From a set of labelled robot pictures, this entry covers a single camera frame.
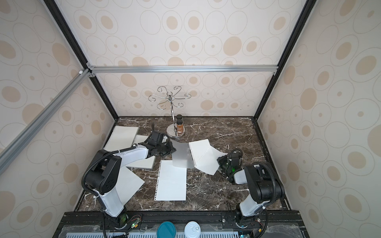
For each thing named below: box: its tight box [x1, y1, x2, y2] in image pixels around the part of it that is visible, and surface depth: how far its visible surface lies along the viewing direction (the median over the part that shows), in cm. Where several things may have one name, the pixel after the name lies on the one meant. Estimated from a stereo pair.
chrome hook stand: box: [147, 85, 192, 139], surface depth 89 cm
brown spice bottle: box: [176, 119, 185, 136], surface depth 106 cm
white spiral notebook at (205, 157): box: [188, 138, 228, 176], surface depth 100 cm
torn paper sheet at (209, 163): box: [194, 145, 228, 176], surface depth 97 cm
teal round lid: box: [156, 221, 177, 238], surface depth 66 cm
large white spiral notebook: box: [103, 125, 139, 151], surface depth 109 cm
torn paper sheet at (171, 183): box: [153, 160, 188, 201], surface depth 88 cm
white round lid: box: [184, 220, 201, 238], surface depth 68 cm
